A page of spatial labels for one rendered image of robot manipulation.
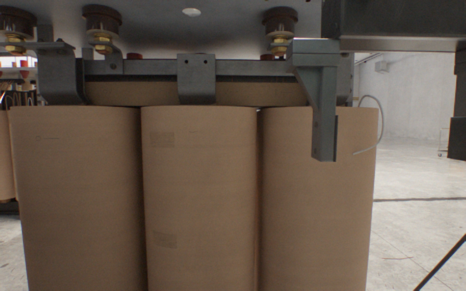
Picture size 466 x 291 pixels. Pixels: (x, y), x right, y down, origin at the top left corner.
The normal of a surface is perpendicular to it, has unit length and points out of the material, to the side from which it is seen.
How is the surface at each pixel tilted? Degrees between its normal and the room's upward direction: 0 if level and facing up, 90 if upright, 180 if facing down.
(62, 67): 90
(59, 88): 90
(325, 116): 90
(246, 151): 90
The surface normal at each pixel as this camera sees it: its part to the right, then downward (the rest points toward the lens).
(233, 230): 0.46, 0.09
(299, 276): -0.21, 0.10
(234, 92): 0.04, 0.10
